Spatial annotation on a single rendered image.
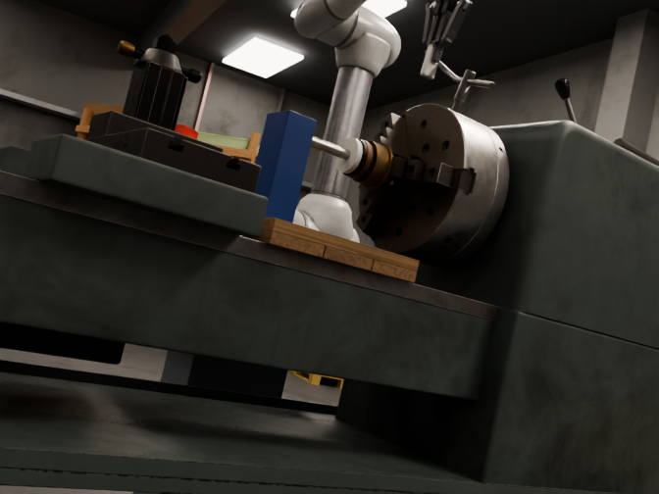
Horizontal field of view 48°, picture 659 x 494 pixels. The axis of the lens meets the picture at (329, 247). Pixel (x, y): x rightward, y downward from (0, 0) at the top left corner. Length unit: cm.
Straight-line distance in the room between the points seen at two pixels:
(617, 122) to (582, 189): 466
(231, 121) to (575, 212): 886
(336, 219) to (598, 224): 75
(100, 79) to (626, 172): 866
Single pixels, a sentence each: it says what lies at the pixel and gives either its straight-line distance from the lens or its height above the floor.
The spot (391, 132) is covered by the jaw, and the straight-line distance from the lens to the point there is 153.
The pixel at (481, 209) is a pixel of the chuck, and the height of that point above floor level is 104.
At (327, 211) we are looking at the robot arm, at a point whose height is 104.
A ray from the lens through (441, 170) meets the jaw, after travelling 140.
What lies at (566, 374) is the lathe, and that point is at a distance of 158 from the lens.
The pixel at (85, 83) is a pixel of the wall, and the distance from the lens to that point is 987.
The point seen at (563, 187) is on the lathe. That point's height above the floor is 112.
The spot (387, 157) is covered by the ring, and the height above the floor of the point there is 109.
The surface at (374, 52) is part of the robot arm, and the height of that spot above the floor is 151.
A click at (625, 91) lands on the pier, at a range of 628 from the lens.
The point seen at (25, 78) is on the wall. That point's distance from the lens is 981.
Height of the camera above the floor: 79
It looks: 4 degrees up
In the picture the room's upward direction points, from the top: 13 degrees clockwise
